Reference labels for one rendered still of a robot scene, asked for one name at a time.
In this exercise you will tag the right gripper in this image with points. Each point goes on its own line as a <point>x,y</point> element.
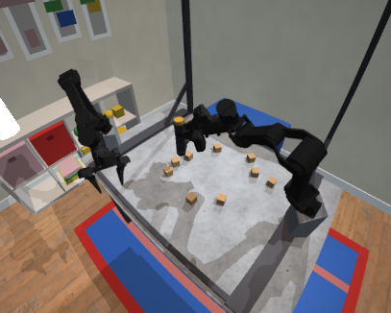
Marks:
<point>87,172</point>

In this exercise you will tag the small tan block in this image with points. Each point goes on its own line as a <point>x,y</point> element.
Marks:
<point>271,182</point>
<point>175,162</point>
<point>254,172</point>
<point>188,156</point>
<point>251,158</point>
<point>168,171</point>
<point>217,148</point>
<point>221,199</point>
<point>191,198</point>

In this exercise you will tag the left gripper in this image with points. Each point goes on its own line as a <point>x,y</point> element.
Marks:
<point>195,135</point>

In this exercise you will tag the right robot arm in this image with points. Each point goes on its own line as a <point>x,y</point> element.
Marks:
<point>89,118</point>

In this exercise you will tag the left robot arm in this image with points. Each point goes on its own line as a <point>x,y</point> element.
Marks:
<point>303,160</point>

